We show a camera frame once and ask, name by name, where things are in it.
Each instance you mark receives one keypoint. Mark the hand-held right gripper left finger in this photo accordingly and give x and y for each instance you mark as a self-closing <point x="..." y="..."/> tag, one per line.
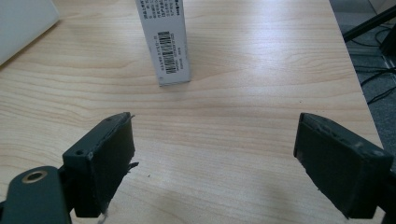
<point x="106" y="165"/>

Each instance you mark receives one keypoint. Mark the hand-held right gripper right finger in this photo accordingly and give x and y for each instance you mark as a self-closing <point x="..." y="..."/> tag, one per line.
<point x="339" y="165"/>

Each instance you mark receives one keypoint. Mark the white barcode carton box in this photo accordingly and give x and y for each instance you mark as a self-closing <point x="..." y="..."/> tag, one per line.
<point x="168" y="43"/>

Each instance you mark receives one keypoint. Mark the black metal stand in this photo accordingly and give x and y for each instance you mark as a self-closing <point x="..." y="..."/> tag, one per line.
<point x="373" y="25"/>

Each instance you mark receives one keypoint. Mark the white flat box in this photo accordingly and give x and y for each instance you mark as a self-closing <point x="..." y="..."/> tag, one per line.
<point x="21" y="25"/>

